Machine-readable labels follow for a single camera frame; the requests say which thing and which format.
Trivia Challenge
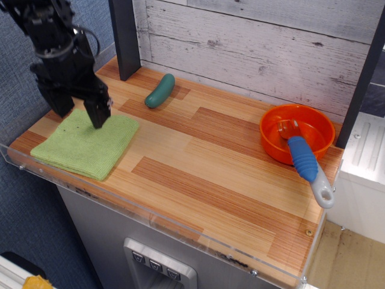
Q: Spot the grey toy fridge cabinet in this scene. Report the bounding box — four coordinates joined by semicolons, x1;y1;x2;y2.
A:
59;187;275;288

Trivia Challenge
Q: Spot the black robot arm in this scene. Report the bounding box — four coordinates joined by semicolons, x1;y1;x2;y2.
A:
1;1;112;129

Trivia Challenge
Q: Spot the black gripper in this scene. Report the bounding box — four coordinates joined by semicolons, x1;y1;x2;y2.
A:
30;26;113;129

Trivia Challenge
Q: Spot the fork with blue grey handle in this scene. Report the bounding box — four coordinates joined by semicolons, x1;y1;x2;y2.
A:
277;119;334;209

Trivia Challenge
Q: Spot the green toy cucumber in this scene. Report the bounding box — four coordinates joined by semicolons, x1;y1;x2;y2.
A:
144;73;175;108

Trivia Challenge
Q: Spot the white plastic side unit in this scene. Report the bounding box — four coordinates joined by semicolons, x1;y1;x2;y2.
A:
327;113;384;243

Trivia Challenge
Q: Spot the silver dispenser button panel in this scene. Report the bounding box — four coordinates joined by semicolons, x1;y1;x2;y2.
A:
123;238;198;288

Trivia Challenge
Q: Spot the orange plastic bowl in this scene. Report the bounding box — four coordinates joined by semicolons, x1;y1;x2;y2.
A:
259;104;336;165

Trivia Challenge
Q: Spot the yellow black object bottom left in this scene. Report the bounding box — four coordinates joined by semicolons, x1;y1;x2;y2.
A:
1;252;55;289

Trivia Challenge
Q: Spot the dark grey post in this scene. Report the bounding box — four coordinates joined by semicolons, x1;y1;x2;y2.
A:
335;8;384;149
109;0;141;81

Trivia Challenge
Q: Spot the green cloth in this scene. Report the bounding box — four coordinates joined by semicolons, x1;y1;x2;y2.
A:
31;109;139;181

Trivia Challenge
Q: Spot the clear acrylic table edge guard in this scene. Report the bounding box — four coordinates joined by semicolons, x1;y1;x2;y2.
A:
0;142;343;289

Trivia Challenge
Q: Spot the dark grey right post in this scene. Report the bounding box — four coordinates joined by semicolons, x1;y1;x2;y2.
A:
335;8;384;149

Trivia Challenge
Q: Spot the dark grey left post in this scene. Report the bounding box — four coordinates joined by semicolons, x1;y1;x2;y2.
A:
109;0;141;81

